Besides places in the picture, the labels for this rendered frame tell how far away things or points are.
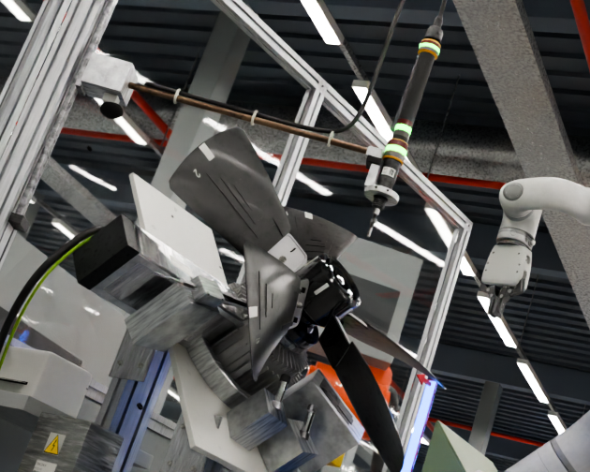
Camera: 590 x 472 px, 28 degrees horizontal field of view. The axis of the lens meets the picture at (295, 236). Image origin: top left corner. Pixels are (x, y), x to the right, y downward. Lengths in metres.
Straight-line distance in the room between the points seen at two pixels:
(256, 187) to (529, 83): 5.86
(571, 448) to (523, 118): 5.85
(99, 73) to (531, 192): 0.99
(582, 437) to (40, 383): 1.16
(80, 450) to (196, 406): 0.25
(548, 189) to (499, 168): 8.65
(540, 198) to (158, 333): 1.05
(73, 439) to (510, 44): 5.74
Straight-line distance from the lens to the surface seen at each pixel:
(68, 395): 2.45
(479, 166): 11.42
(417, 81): 2.45
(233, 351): 2.15
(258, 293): 1.90
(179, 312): 1.97
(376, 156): 2.37
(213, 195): 2.13
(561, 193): 2.71
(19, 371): 2.46
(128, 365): 2.31
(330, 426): 2.23
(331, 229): 2.45
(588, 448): 2.66
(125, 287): 2.01
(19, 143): 2.45
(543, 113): 8.26
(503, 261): 2.74
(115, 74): 2.48
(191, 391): 2.09
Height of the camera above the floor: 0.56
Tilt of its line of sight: 19 degrees up
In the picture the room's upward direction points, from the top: 19 degrees clockwise
